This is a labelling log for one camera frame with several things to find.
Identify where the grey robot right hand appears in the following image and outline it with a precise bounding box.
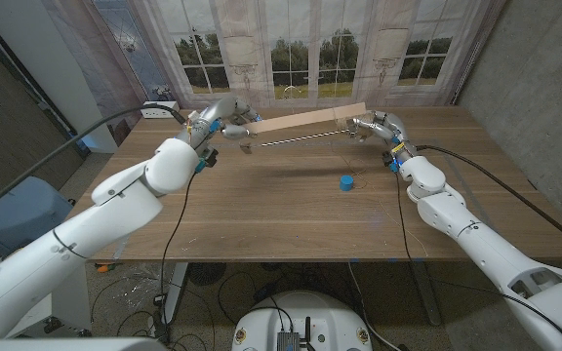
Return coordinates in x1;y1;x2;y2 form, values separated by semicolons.
350;110;417;160

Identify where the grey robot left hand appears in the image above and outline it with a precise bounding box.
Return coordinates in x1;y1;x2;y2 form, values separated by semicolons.
185;96;263;147

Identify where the wooden hanger with metal clips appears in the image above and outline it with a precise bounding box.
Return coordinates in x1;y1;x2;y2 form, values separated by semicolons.
239;85;368;155

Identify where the white power strip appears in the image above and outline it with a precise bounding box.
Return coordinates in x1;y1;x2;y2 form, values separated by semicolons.
139;100;181;120

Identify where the black round fan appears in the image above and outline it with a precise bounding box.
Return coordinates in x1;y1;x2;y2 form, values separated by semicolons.
187;262;227;287

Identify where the grey table leg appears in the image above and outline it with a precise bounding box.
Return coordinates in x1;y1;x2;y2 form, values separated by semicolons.
410;260;443;327

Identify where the white table leg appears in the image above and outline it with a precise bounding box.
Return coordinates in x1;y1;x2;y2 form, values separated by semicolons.
162;262;189;326

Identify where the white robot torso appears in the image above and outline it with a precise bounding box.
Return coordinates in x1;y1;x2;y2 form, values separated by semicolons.
231;291;374;351

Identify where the blue plastic bin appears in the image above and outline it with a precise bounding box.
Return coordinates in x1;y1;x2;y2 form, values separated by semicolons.
0;175;75;257

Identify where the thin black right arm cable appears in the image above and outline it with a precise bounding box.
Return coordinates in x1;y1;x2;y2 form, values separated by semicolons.
395;170;562;340

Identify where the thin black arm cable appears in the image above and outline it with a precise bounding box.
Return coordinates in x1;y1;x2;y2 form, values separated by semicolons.
160;171;199;337
395;170;562;340

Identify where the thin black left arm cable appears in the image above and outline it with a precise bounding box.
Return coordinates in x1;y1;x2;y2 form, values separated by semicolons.
160;171;199;337

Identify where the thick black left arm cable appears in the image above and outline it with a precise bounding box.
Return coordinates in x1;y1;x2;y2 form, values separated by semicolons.
0;102;187;220

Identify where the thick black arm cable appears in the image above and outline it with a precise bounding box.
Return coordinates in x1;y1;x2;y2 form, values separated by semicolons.
0;102;187;220
415;143;562;258

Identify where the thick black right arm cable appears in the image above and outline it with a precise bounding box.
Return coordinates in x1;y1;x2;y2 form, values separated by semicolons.
415;143;562;258

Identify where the white floor cable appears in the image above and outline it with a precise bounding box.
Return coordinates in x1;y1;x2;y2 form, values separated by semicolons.
347;262;402;351

